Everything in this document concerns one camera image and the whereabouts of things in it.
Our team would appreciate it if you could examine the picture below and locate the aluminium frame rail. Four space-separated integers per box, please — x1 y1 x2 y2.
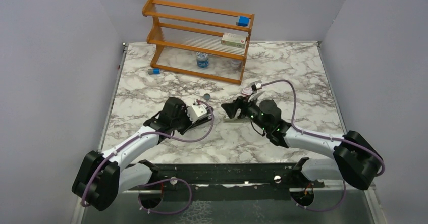
73 181 386 223

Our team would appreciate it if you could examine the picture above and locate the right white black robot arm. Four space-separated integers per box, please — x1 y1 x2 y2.
221 96 383 190

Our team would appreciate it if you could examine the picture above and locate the blue box on shelf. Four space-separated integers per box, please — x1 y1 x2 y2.
235 16 250 27

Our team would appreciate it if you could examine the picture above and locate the white green staples carton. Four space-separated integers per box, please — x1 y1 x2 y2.
221 33 246 49

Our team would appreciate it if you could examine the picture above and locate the small red staples box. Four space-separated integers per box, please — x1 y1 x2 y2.
241 87 253 96

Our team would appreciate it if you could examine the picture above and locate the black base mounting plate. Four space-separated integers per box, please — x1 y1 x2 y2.
127 162 325 203

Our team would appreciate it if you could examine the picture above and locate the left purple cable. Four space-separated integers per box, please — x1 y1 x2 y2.
80 99 216 215

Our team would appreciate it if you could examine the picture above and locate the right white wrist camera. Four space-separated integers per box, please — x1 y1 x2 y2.
248 80 263 102

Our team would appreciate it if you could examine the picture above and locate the blue grey small cylinder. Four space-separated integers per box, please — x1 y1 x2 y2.
147 68 161 75

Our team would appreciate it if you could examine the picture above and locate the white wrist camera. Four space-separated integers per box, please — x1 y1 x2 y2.
186 100 208 123
248 80 263 102

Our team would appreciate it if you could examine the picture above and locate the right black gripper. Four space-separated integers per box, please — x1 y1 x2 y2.
221 93 270 132

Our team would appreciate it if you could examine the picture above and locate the black stapler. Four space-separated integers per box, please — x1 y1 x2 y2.
182 115 212 134

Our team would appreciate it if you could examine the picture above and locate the orange wooden shelf rack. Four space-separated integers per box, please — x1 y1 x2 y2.
142 0 255 85

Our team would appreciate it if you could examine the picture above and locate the blue white plastic jar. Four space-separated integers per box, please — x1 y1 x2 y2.
196 52 209 68

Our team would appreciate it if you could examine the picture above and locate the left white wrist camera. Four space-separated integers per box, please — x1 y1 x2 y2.
186 100 208 123

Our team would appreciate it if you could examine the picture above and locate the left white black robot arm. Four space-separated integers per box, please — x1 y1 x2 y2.
72 97 215 211

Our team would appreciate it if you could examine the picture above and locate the silver chrome stapler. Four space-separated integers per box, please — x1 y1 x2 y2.
223 116 251 123

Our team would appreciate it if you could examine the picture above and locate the clear plastic jar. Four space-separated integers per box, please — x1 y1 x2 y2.
230 59 242 69

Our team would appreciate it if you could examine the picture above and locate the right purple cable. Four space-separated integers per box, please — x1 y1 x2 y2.
260 79 386 213

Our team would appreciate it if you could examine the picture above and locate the purple cable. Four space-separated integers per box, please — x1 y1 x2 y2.
260 79 386 213
80 99 216 215

